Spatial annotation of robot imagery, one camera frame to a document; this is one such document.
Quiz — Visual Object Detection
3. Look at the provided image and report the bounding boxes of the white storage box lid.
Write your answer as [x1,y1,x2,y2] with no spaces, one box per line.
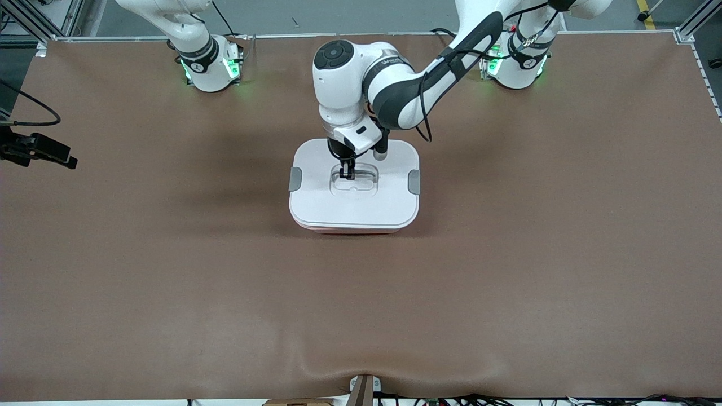
[289,139,421,230]

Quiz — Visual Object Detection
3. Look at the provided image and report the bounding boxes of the large table cover mat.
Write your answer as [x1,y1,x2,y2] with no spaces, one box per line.
[0,33,722,402]

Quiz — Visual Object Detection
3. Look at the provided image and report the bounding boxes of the black-footed stand leg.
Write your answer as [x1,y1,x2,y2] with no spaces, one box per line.
[636,0,666,22]

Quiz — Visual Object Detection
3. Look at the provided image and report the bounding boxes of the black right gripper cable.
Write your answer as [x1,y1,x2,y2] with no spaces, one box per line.
[0,79,61,127]

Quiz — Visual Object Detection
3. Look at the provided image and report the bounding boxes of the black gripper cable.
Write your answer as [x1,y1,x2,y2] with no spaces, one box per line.
[0,79,61,127]
[416,0,565,143]

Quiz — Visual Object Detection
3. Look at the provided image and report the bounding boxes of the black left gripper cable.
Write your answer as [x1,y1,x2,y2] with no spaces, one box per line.
[416,0,565,143]

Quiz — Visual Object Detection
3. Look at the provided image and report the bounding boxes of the aluminium frame profile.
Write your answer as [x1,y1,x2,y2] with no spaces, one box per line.
[0,0,85,57]
[674,0,722,45]

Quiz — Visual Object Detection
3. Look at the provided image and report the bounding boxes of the silver arm base bracket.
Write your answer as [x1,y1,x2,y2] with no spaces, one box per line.
[479,48,500,80]
[226,35,256,81]

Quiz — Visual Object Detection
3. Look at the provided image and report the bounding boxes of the front camera mount bracket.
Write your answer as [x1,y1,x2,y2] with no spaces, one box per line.
[349,374,382,406]

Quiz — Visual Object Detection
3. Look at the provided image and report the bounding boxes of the perforated table side rail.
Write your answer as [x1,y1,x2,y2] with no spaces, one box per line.
[689,41,722,122]

